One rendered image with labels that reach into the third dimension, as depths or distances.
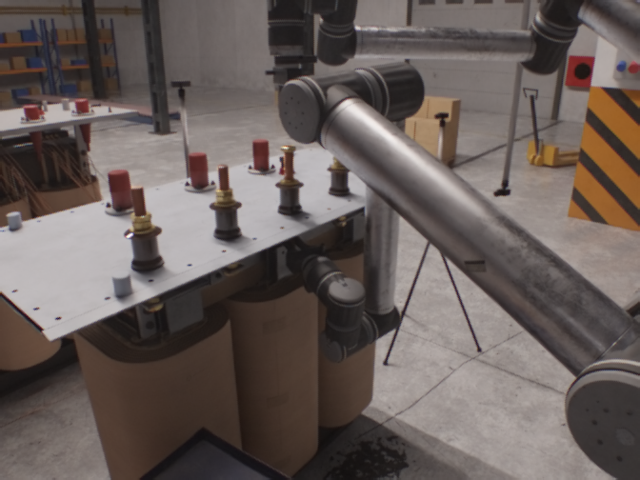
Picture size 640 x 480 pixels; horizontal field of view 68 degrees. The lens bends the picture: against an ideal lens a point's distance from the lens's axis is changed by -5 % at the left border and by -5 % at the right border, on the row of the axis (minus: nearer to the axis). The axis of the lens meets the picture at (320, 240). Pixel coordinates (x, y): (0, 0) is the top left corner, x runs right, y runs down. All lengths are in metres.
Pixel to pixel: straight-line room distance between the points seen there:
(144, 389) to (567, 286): 1.13
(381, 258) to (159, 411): 0.79
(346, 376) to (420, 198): 1.47
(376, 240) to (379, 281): 0.14
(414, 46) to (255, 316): 1.02
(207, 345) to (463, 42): 1.24
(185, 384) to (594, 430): 1.09
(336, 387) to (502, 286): 1.52
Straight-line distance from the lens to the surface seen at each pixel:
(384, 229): 1.40
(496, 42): 1.77
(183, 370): 1.51
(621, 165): 6.15
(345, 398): 2.37
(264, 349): 1.78
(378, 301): 1.53
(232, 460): 1.42
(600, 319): 0.86
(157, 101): 11.34
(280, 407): 1.96
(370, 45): 1.63
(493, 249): 0.88
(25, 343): 3.15
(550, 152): 8.73
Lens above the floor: 1.90
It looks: 22 degrees down
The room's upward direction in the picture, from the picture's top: straight up
